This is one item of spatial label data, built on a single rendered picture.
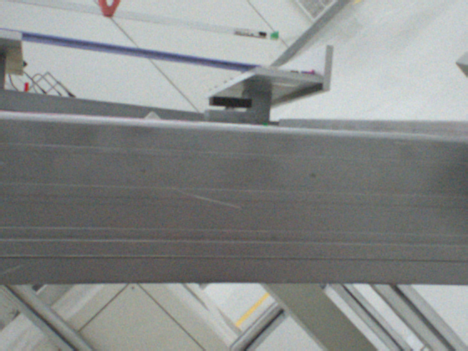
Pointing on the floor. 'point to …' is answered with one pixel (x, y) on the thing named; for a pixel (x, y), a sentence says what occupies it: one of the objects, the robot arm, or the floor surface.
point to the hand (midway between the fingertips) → (108, 11)
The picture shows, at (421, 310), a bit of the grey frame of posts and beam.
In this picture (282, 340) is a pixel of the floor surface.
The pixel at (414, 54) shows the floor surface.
